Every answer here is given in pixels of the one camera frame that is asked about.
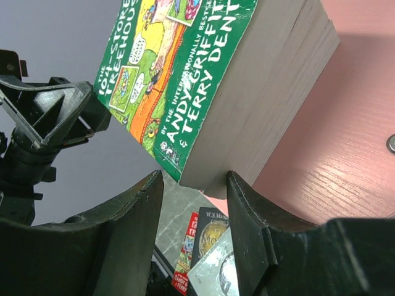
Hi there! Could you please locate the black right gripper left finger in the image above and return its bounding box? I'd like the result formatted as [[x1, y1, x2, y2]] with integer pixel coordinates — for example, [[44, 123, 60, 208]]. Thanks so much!
[[1, 170, 164, 295]]

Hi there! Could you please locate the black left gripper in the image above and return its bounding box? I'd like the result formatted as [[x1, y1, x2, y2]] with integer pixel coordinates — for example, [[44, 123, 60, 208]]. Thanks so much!
[[1, 49, 111, 225]]

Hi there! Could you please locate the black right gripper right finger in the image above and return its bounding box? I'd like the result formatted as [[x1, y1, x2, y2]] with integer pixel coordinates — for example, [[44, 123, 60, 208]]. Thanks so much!
[[227, 171, 394, 295]]

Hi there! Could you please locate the green 104-storey treehouse book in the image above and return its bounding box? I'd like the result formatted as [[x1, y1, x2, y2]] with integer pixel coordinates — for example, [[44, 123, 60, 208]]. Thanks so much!
[[94, 1, 300, 189]]

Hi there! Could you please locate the grey Great Gatsby book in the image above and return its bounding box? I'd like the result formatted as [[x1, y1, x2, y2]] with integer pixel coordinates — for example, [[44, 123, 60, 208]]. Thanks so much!
[[188, 229, 239, 296]]

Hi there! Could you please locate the red 156-storey treehouse book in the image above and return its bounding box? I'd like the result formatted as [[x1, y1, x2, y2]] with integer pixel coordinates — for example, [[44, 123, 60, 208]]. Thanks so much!
[[204, 15, 340, 200]]

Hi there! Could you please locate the purple 117-storey treehouse book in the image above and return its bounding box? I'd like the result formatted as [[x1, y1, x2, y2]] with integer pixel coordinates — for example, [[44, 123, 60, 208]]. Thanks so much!
[[180, 1, 339, 199]]

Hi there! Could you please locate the red 13-storey treehouse book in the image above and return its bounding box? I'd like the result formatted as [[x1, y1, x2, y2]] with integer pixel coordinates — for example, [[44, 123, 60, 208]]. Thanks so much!
[[171, 212, 199, 295]]

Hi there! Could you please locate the pink three-tier shelf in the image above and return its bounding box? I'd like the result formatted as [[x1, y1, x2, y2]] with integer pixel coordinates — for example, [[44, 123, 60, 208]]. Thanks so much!
[[200, 0, 395, 228]]

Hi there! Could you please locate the black Maugham book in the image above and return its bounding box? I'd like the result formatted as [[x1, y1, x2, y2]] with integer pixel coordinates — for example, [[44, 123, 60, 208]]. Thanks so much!
[[185, 206, 231, 296]]

